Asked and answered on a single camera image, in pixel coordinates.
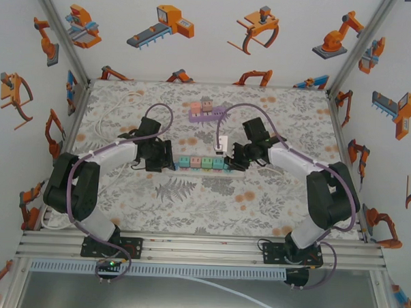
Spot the aluminium front rail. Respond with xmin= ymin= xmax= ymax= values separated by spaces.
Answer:
xmin=15 ymin=226 xmax=390 ymax=275

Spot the white power strip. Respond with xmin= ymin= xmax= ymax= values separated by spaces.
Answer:
xmin=163 ymin=155 xmax=249 ymax=179

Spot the floral patterned tablecloth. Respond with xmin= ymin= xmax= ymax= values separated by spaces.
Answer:
xmin=53 ymin=76 xmax=369 ymax=243

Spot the aluminium side rail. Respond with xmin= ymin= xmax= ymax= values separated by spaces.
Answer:
xmin=319 ymin=90 xmax=378 ymax=244
xmin=20 ymin=78 xmax=93 ymax=233

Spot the white plastic tube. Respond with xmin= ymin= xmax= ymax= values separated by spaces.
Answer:
xmin=177 ymin=274 xmax=290 ymax=308

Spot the aluminium corner post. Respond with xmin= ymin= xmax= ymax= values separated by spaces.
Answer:
xmin=326 ymin=0 xmax=401 ymax=100
xmin=24 ymin=0 xmax=95 ymax=89

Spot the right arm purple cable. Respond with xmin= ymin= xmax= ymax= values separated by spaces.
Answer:
xmin=210 ymin=102 xmax=365 ymax=293

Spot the purple power strip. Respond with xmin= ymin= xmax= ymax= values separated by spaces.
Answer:
xmin=187 ymin=104 xmax=228 ymax=125

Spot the black controller box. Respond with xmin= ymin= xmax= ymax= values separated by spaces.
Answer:
xmin=284 ymin=267 xmax=310 ymax=291
xmin=95 ymin=257 xmax=124 ymax=284

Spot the white slotted cable duct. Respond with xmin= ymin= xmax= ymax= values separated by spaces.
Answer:
xmin=29 ymin=258 xmax=288 ymax=283

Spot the purple strip white cable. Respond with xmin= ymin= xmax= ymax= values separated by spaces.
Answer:
xmin=40 ymin=88 xmax=192 ymax=236

